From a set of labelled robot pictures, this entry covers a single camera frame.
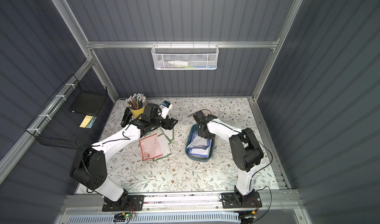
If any yellow sticky note pad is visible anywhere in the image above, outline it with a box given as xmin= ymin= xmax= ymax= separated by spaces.
xmin=79 ymin=115 xmax=93 ymax=128

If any black notebook in basket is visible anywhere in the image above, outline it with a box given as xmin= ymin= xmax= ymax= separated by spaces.
xmin=69 ymin=91 xmax=105 ymax=116

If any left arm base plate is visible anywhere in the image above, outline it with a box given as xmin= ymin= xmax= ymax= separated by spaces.
xmin=102 ymin=195 xmax=144 ymax=212

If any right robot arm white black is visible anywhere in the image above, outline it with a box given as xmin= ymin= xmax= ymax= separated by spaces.
xmin=193 ymin=110 xmax=264 ymax=202

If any black stapler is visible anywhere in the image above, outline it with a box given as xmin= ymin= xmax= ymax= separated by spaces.
xmin=120 ymin=107 xmax=133 ymax=128

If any red bordered stationery paper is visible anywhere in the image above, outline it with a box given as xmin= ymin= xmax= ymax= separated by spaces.
xmin=139 ymin=134 xmax=162 ymax=161

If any teal plastic storage box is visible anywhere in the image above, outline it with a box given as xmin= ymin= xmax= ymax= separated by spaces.
xmin=185 ymin=124 xmax=215 ymax=162

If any yellow pencil cup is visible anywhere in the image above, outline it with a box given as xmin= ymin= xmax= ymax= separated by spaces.
xmin=130 ymin=106 xmax=145 ymax=119

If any blue bordered stationery paper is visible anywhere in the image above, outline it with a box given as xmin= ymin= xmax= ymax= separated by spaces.
xmin=187 ymin=132 xmax=212 ymax=149

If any bundle of pencils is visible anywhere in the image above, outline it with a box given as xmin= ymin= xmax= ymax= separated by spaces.
xmin=126 ymin=93 xmax=146 ymax=110

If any black wire wall basket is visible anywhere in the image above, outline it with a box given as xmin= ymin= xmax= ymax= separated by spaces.
xmin=26 ymin=78 xmax=108 ymax=149

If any white wire mesh basket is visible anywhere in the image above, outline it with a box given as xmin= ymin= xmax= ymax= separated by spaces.
xmin=151 ymin=45 xmax=219 ymax=71

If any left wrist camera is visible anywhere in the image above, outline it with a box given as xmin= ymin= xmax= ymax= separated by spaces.
xmin=161 ymin=100 xmax=173 ymax=119

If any green floral stationery paper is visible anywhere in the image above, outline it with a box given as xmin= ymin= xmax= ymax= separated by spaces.
xmin=161 ymin=128 xmax=175 ymax=144

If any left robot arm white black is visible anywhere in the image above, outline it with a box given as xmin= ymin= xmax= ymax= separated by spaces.
xmin=70 ymin=100 xmax=178 ymax=202

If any small green circuit board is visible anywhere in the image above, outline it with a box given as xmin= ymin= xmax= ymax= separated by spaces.
xmin=113 ymin=213 xmax=136 ymax=223

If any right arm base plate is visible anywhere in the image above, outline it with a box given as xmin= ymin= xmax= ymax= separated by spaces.
xmin=219 ymin=192 xmax=262 ymax=210

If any white perforated cable tray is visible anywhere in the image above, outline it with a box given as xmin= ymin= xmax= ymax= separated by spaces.
xmin=66 ymin=212 xmax=240 ymax=224

